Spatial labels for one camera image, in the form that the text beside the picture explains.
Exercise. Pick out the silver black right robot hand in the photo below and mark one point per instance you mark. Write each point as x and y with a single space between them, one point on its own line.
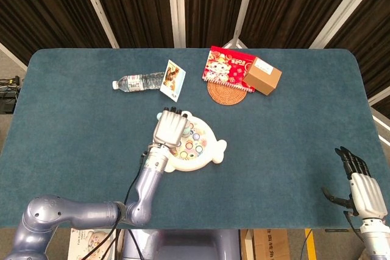
365 194

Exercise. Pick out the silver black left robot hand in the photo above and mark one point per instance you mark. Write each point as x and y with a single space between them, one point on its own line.
169 127

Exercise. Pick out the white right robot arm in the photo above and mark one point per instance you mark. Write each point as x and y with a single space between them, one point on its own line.
374 240

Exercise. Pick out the white fish toy board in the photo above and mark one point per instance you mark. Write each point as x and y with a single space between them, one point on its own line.
210 150

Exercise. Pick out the toy packaging box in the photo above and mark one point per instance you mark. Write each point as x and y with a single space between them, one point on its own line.
76 243

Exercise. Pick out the picture flash card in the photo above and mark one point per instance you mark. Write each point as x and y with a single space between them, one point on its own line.
173 78

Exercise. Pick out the clear plastic water bottle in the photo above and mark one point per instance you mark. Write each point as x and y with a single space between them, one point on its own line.
137 82

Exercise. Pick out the round woven rattan coaster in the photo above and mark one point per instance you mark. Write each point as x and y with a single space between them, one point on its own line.
225 97

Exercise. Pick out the red spiral-bound calendar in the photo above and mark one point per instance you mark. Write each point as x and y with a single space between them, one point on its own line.
222 66

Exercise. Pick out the blue table mat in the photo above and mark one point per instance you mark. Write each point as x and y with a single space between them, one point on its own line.
274 156

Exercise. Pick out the small brown cardboard box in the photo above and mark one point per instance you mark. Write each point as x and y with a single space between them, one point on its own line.
263 77

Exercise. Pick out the large printed cardboard carton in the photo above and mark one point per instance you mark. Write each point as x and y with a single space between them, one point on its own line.
271 244

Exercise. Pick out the blue-grey robot torso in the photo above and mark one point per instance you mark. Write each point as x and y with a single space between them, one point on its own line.
182 244

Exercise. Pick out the dark brown curtain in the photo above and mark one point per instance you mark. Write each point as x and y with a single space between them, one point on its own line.
140 4

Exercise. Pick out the white frame post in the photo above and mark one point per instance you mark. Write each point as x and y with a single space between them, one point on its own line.
176 7
341 13
243 7
97 7
12 56

